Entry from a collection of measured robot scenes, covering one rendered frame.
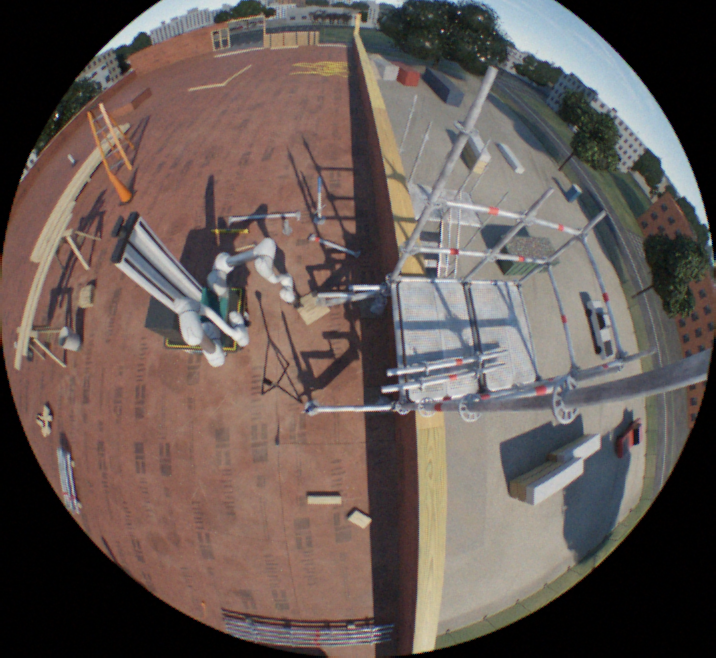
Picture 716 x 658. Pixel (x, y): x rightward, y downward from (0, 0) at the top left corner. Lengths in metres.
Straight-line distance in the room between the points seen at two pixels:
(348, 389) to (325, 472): 0.93
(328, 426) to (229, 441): 1.09
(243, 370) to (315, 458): 1.19
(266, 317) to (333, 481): 1.92
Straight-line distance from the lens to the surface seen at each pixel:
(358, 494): 2.90
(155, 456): 3.52
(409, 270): 2.40
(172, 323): 2.34
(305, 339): 2.77
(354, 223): 3.51
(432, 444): 2.18
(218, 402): 2.94
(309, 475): 2.81
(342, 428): 2.70
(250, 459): 2.89
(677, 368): 0.57
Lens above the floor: 2.68
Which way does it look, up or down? 67 degrees down
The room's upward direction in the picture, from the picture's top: 17 degrees clockwise
